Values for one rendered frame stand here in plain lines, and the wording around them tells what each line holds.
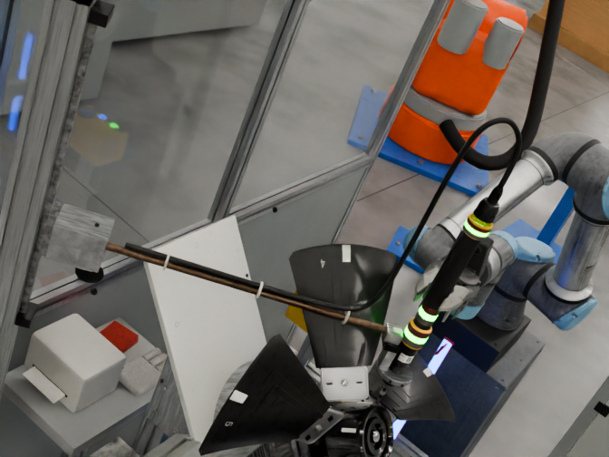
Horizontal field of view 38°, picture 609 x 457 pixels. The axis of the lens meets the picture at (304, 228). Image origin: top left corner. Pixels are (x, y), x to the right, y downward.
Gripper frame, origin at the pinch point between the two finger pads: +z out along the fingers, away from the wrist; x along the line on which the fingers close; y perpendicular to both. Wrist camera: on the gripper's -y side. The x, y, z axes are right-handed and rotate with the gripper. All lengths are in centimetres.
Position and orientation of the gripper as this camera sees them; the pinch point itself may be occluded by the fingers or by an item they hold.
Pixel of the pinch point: (432, 295)
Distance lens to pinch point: 154.9
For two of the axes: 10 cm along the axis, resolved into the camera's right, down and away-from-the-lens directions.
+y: -3.5, 7.8, 5.2
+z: -5.5, 2.7, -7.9
